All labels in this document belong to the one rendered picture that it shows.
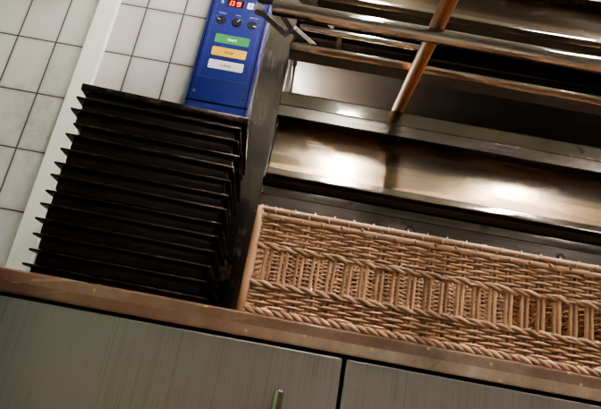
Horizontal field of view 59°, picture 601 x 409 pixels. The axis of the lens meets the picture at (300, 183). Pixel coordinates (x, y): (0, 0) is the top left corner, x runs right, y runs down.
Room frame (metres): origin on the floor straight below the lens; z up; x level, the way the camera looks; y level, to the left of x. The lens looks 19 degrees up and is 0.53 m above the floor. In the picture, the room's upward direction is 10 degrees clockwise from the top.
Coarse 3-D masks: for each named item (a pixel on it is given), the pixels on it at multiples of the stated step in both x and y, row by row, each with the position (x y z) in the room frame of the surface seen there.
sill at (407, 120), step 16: (288, 96) 1.23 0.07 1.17; (304, 96) 1.22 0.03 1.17; (336, 112) 1.22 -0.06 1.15; (352, 112) 1.22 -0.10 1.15; (368, 112) 1.22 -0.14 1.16; (384, 112) 1.22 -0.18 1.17; (400, 112) 1.22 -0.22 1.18; (416, 128) 1.22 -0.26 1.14; (432, 128) 1.22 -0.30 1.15; (448, 128) 1.22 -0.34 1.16; (464, 128) 1.22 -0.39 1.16; (480, 128) 1.22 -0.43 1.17; (512, 144) 1.22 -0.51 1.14; (528, 144) 1.22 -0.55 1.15; (544, 144) 1.22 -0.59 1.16; (560, 144) 1.22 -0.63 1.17; (576, 144) 1.22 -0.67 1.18
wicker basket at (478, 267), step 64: (256, 256) 0.77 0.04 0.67; (320, 256) 0.73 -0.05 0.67; (384, 256) 0.73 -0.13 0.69; (448, 256) 0.73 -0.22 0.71; (512, 256) 0.73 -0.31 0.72; (320, 320) 0.73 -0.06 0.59; (384, 320) 0.73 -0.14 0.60; (448, 320) 0.73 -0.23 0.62; (512, 320) 1.14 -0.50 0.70; (576, 320) 0.73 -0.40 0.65
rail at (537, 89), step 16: (304, 48) 1.12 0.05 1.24; (320, 48) 1.11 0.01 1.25; (336, 48) 1.12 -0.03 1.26; (384, 64) 1.12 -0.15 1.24; (400, 64) 1.11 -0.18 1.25; (464, 80) 1.12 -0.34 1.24; (480, 80) 1.11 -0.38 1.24; (496, 80) 1.11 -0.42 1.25; (512, 80) 1.11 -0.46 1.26; (560, 96) 1.11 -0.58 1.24; (576, 96) 1.11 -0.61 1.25; (592, 96) 1.11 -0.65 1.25
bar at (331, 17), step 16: (288, 16) 0.87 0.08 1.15; (304, 16) 0.86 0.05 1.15; (320, 16) 0.85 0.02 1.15; (336, 16) 0.85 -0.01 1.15; (352, 16) 0.85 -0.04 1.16; (368, 16) 0.85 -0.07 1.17; (384, 32) 0.86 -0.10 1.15; (400, 32) 0.85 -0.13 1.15; (416, 32) 0.85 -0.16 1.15; (432, 32) 0.85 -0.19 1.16; (448, 32) 0.85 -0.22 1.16; (464, 48) 0.86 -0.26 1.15; (480, 48) 0.86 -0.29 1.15; (496, 48) 0.85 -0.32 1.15; (512, 48) 0.85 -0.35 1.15; (528, 48) 0.85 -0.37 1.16; (544, 48) 0.85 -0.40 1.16; (560, 64) 0.86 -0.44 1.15; (576, 64) 0.85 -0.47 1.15; (592, 64) 0.85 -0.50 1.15
